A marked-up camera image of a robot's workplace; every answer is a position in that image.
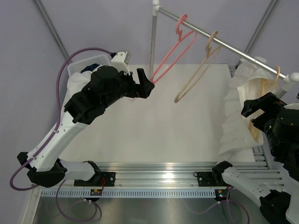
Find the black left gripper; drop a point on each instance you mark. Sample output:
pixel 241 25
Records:
pixel 142 90

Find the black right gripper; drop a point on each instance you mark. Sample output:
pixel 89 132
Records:
pixel 271 105

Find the cream white garment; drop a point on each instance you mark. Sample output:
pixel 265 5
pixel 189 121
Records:
pixel 248 83

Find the dark blue denim skirt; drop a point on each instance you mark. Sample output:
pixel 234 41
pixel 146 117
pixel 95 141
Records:
pixel 91 67

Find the white satin garment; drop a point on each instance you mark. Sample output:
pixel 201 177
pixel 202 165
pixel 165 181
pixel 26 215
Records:
pixel 77 81

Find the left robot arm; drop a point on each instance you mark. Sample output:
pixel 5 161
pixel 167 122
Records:
pixel 45 168

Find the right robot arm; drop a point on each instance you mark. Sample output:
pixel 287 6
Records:
pixel 280 124

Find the silver clothes rack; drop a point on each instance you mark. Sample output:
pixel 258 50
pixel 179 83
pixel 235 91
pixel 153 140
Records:
pixel 289 80

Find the white plastic basket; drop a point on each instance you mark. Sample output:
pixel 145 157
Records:
pixel 79 65

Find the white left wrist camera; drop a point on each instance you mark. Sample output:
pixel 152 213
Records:
pixel 120 61

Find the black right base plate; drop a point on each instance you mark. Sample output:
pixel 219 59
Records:
pixel 206 179

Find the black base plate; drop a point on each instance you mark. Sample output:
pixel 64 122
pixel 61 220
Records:
pixel 206 179
pixel 105 178

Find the aluminium mounting rail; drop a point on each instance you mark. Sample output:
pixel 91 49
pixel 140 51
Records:
pixel 180 175

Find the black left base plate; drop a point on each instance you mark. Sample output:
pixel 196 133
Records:
pixel 105 178

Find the white slotted cable duct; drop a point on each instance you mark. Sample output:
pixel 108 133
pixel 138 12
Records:
pixel 130 193

